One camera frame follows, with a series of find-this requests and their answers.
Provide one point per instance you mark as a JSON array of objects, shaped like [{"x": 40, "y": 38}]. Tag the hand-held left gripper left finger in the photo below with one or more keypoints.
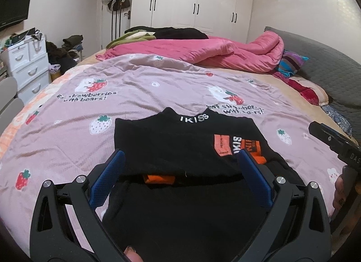
[{"x": 108, "y": 177}]

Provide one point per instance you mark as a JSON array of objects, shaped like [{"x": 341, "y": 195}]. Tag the pile of dark clothes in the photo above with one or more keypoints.
[{"x": 72, "y": 40}]

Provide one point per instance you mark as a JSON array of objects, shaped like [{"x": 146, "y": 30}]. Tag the hot pink quilt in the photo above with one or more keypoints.
[{"x": 225, "y": 50}]

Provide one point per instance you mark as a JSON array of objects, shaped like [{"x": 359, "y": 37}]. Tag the black clothes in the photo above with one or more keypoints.
[{"x": 180, "y": 33}]

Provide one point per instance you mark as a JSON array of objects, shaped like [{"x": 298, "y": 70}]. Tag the black sweater with orange cuffs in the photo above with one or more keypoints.
[{"x": 174, "y": 143}]

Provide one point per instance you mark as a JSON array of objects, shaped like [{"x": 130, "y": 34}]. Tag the grey quilted headboard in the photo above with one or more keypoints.
[{"x": 324, "y": 64}]

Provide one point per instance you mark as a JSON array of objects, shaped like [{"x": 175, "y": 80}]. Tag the white door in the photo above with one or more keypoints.
[{"x": 107, "y": 25}]

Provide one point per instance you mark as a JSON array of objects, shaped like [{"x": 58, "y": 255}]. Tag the blue floral cloth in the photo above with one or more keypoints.
[{"x": 338, "y": 118}]

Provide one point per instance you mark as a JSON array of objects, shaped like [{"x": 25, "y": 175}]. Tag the person's right hand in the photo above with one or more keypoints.
[{"x": 338, "y": 194}]

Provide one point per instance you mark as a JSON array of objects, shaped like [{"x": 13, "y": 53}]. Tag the black television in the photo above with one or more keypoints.
[{"x": 14, "y": 5}]

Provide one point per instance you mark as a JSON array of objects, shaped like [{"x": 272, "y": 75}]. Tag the pale pink printed blanket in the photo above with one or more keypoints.
[{"x": 158, "y": 87}]

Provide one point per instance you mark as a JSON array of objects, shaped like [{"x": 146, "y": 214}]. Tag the striped colourful pillow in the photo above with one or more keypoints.
[{"x": 290, "y": 64}]

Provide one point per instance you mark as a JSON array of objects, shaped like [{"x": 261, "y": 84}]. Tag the person's left hand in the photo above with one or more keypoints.
[{"x": 133, "y": 255}]

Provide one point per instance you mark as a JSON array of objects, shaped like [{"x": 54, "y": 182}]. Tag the grey chair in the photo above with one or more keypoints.
[{"x": 8, "y": 90}]

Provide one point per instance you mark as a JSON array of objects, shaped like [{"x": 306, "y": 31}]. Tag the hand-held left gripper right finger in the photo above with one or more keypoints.
[{"x": 255, "y": 177}]

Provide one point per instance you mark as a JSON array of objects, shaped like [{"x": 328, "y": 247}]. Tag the white drawer cabinet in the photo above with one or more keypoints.
[{"x": 31, "y": 73}]

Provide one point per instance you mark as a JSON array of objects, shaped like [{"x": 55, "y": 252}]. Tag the green and black clutter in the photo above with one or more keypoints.
[{"x": 25, "y": 35}]

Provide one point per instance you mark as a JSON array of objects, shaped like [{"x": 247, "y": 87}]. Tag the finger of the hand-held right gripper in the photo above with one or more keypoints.
[{"x": 324, "y": 135}]

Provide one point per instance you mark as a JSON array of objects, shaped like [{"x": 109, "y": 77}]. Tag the white purple cloth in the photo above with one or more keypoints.
[{"x": 55, "y": 68}]

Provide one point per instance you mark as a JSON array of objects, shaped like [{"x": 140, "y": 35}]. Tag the red patterned pillow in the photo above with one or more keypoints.
[{"x": 304, "y": 90}]

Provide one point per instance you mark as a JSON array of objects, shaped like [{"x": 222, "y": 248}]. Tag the beige bed sheet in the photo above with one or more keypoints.
[{"x": 276, "y": 84}]

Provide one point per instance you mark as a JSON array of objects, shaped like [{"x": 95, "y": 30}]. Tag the olive green cloth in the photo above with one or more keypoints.
[{"x": 127, "y": 39}]

